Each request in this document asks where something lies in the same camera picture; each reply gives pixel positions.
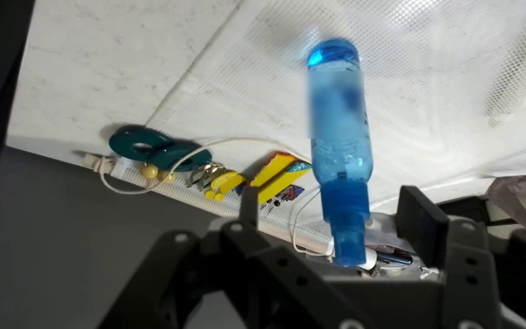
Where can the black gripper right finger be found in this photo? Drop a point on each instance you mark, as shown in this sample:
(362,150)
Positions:
(422,225)

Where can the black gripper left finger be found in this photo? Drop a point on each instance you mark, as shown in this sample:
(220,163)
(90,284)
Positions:
(249,209)

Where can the green tape rolls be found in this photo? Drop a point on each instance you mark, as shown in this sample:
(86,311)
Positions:
(152,146)

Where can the yellow handled tool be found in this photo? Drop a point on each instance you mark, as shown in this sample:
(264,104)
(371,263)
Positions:
(280,172)

